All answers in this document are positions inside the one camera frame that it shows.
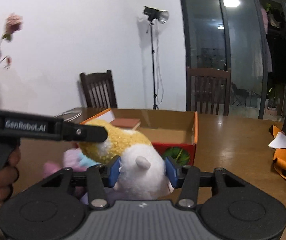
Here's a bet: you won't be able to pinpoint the orange cardboard box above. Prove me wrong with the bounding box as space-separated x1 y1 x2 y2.
77 108 199 165

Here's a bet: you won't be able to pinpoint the orange white cloth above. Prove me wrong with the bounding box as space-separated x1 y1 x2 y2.
268 125 286 180

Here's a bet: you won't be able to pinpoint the pink artificial flowers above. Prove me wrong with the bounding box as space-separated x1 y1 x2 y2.
0 13 23 69

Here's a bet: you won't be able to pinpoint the studio light on stand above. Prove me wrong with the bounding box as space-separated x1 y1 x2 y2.
143 6 170 109

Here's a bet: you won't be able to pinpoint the brown scouring sponge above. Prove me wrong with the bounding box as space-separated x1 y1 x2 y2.
110 118 141 130

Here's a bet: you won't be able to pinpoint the person's left hand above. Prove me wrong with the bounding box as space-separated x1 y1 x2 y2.
0 147 21 206

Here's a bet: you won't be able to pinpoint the white charging cable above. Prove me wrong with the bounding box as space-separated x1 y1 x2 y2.
54 109 83 120

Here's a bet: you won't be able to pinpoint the dark wooden chair right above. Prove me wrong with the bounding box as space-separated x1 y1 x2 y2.
186 67 231 116

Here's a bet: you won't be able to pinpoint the sliding glass door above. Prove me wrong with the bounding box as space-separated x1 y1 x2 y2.
180 0 286 121

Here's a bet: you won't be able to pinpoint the dark wooden chair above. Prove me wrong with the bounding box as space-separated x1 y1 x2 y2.
186 67 231 116
80 70 118 108

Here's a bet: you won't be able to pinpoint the dark wooden chair left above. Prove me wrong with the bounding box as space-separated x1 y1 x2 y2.
80 70 118 108

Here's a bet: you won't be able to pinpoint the yellow white plush toy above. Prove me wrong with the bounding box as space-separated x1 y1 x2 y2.
78 119 174 201

